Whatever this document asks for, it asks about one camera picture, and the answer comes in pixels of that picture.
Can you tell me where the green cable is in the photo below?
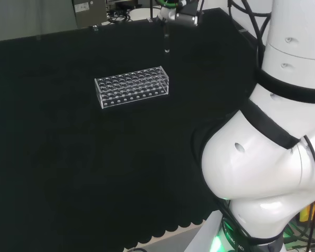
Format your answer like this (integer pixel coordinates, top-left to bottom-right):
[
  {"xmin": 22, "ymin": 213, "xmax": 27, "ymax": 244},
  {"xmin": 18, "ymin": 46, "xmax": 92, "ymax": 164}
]
[{"xmin": 158, "ymin": 0, "xmax": 181, "ymax": 8}]

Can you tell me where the grey metal cabinet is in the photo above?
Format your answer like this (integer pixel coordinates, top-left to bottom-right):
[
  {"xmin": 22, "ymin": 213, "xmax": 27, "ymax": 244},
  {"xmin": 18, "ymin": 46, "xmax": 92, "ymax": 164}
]
[{"xmin": 71, "ymin": 0, "xmax": 108, "ymax": 28}]

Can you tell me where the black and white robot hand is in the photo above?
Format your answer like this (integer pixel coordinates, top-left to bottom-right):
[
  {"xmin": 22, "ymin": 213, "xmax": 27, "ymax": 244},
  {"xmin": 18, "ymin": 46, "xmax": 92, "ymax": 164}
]
[{"xmin": 156, "ymin": 0, "xmax": 201, "ymax": 24}]

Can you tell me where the black background cable tangle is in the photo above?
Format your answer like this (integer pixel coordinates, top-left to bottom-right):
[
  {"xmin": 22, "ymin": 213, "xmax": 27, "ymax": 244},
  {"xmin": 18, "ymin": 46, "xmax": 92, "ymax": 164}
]
[{"xmin": 107, "ymin": 9, "xmax": 132, "ymax": 24}]

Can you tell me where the black bench cloth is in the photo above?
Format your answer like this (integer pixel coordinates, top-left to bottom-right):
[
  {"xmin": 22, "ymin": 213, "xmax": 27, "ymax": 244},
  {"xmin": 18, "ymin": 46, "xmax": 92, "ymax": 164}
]
[{"xmin": 0, "ymin": 7, "xmax": 266, "ymax": 252}]

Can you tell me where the clear glass test tube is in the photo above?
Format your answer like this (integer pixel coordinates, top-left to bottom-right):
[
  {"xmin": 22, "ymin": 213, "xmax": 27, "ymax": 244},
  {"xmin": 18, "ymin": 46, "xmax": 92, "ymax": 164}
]
[{"xmin": 163, "ymin": 22, "xmax": 171, "ymax": 54}]

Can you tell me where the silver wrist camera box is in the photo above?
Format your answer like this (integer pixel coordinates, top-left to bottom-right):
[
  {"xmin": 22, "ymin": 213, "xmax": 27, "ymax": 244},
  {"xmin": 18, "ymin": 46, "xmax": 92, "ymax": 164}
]
[{"xmin": 174, "ymin": 12, "xmax": 200, "ymax": 27}]

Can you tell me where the clear acrylic test tube rack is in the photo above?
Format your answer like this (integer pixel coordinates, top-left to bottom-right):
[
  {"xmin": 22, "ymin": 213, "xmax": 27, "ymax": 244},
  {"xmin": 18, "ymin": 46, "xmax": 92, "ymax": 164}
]
[{"xmin": 94, "ymin": 66, "xmax": 171, "ymax": 110}]

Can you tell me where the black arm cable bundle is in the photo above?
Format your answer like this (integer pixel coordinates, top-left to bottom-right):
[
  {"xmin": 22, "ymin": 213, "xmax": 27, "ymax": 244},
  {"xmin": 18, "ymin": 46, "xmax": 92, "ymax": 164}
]
[{"xmin": 226, "ymin": 0, "xmax": 272, "ymax": 69}]

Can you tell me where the yellow emergency stop button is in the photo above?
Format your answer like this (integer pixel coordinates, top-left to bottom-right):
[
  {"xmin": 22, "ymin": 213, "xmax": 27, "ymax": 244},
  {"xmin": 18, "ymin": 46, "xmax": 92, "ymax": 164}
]
[{"xmin": 299, "ymin": 198, "xmax": 315, "ymax": 224}]

